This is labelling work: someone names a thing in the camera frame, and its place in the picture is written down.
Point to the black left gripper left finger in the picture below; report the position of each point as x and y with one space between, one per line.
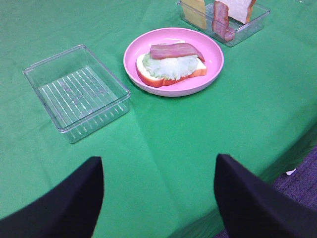
69 210

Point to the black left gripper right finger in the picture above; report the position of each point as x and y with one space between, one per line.
251 208

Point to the toast bread slice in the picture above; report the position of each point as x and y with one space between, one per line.
240 10
159 82

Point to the green lettuce leaf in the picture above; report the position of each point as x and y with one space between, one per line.
170 68

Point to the bacon strip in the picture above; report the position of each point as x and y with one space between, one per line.
220 22
159 52

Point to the yellow cheese slice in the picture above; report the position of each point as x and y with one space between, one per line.
195 12

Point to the green tablecloth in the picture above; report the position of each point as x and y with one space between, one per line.
158 158

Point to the left clear plastic container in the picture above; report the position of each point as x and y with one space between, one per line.
80 94

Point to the clear plastic container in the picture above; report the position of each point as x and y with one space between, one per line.
80 94
241 31

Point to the pink round plate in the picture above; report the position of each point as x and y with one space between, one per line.
213 54

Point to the right clear plastic container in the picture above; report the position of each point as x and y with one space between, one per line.
241 31

